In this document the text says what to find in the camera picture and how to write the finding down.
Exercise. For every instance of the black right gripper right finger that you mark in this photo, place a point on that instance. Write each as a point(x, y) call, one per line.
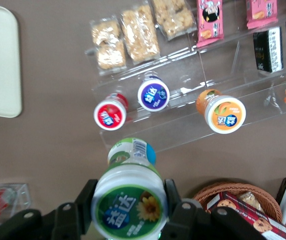
point(197, 222)

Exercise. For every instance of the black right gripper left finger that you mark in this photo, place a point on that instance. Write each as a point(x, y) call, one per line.
point(57, 222)

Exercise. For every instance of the green gum bottle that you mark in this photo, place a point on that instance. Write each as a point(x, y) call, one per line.
point(130, 195)

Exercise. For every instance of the orange gum bottle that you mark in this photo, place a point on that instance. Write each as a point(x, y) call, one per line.
point(224, 113)

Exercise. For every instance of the red gum bottle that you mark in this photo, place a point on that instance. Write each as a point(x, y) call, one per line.
point(110, 115)

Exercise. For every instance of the blue gum bottle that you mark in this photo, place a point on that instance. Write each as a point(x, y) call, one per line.
point(153, 96)

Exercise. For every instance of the cream plastic tray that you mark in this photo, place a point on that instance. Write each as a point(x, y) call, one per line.
point(0, 62)

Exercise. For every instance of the clear acrylic box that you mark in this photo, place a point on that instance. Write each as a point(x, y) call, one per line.
point(20, 197)

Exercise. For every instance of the clear packet of biscuits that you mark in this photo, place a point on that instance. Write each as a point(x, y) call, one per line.
point(251, 200)

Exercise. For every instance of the red cookie box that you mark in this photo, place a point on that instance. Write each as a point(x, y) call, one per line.
point(265, 225)

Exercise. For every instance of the woven wicker basket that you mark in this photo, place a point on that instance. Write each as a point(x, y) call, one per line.
point(270, 200)

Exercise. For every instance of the clear acrylic tiered shelf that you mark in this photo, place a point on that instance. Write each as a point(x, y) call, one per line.
point(182, 120)

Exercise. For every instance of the rice crispy bar clear wrapper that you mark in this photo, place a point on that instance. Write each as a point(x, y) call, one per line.
point(109, 45)
point(174, 17)
point(140, 35)

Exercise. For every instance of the pink cartoon snack pack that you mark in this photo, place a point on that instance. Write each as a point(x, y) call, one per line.
point(261, 12)
point(210, 22)

